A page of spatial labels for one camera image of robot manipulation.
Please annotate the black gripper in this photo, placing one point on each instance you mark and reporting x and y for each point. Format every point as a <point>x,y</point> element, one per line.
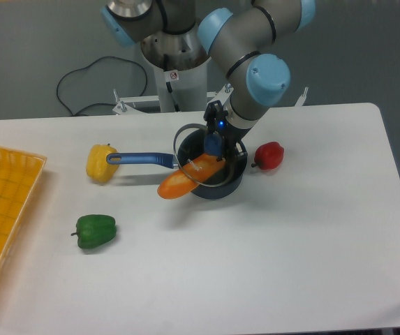
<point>221,134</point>

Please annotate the glass pot lid blue knob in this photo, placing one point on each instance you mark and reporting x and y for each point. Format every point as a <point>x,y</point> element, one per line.
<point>188,143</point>

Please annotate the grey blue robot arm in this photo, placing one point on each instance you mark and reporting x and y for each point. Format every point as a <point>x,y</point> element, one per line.
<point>234,42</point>

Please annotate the dark blue saucepan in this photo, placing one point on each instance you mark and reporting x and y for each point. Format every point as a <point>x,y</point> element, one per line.
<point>168,161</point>

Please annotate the red bell pepper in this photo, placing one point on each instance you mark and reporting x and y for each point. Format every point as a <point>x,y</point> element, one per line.
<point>268,156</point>

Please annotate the orange bread loaf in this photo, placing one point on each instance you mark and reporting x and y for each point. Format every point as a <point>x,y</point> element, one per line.
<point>189,176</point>

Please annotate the yellow bell pepper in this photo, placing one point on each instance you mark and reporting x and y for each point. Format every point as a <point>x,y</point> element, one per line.
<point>97,167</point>

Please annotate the green bell pepper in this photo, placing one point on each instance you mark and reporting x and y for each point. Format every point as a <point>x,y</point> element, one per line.
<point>94,230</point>

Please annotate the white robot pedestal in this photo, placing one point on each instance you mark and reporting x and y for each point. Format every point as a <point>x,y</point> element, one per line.
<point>179,62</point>

